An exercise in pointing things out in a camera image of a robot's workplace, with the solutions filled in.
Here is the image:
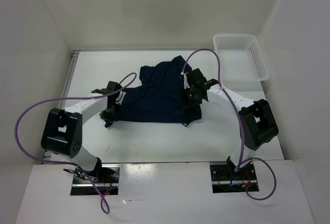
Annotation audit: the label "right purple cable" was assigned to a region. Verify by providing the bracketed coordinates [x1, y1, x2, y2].
[182, 49, 278, 201]

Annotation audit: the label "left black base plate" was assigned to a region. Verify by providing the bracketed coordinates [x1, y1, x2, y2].
[64, 165, 120, 196]

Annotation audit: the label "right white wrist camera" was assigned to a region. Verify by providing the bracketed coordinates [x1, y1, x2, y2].
[180, 72, 190, 89]

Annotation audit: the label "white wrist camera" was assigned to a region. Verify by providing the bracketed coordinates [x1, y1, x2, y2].
[116, 91, 126, 105]
[180, 72, 190, 89]

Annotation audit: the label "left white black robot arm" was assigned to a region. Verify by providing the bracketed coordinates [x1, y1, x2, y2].
[41, 81, 125, 183]

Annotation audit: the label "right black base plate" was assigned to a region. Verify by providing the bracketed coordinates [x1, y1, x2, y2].
[209, 162, 259, 194]

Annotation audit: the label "white perforated plastic basket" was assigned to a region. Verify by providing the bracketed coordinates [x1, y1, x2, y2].
[213, 34, 270, 82]

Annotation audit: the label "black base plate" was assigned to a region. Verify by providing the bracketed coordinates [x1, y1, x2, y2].
[209, 162, 259, 194]
[64, 165, 120, 196]

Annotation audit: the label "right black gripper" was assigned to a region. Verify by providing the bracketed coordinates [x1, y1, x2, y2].
[177, 84, 203, 109]

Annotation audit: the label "navy blue shorts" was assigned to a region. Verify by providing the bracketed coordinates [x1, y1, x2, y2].
[117, 55, 202, 126]

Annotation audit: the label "aluminium table edge rail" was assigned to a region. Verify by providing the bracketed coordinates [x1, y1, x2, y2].
[43, 50, 81, 159]

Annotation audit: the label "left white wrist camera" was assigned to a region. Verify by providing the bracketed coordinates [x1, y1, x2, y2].
[116, 91, 126, 105]

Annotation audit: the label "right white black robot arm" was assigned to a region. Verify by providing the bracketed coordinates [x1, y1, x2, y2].
[180, 69, 278, 179]

